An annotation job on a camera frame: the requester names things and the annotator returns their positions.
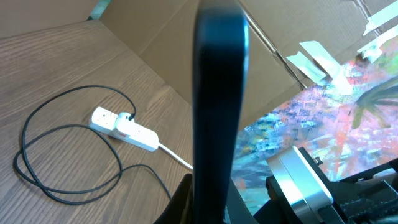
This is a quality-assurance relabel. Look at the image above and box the blue Galaxy smartphone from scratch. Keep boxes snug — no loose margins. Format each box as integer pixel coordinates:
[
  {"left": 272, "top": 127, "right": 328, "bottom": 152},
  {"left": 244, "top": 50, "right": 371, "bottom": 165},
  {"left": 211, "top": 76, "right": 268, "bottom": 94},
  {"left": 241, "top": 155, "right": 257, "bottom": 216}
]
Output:
[{"left": 192, "top": 0, "right": 249, "bottom": 223}]

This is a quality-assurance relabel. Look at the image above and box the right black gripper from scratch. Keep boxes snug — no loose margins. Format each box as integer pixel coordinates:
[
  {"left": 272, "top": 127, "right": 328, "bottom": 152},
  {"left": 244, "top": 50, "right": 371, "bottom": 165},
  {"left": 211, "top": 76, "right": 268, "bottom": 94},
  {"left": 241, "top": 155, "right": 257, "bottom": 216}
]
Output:
[{"left": 254, "top": 147, "right": 397, "bottom": 223}]

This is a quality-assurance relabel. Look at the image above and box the white power strip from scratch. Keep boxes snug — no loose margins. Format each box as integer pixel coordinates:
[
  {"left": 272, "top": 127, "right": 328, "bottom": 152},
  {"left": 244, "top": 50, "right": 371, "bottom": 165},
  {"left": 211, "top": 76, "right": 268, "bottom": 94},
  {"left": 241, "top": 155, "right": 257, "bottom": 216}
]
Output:
[{"left": 89, "top": 106, "right": 159, "bottom": 152}]

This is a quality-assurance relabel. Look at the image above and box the white charger plug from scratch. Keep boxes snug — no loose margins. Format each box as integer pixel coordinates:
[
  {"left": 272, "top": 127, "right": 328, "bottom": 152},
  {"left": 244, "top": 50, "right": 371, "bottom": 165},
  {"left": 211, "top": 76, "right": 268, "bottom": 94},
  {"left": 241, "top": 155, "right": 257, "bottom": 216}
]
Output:
[{"left": 115, "top": 112, "right": 135, "bottom": 133}]

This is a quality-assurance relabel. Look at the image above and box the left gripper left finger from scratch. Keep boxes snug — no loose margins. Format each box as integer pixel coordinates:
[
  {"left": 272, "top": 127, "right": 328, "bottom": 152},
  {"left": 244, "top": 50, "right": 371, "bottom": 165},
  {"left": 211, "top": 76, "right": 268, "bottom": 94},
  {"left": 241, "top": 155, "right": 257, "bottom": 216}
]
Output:
[{"left": 154, "top": 174, "right": 193, "bottom": 224}]

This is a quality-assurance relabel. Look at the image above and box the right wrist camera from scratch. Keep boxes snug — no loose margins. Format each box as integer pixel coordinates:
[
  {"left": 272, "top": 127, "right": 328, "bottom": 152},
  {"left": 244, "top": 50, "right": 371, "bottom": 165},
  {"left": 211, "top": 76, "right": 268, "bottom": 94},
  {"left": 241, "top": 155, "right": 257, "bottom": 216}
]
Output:
[{"left": 267, "top": 146, "right": 333, "bottom": 223}]

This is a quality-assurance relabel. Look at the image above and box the black USB charging cable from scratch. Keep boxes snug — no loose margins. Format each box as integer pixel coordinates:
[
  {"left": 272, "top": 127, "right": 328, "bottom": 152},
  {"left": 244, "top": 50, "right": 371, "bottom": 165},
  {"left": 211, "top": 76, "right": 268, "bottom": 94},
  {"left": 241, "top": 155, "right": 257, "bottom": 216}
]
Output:
[{"left": 12, "top": 85, "right": 172, "bottom": 206}]

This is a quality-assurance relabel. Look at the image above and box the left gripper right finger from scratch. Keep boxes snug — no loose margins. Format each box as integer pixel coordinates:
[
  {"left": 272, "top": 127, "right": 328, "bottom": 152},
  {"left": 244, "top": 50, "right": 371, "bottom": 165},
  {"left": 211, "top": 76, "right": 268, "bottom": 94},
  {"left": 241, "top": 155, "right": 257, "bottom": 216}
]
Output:
[{"left": 226, "top": 179, "right": 258, "bottom": 224}]

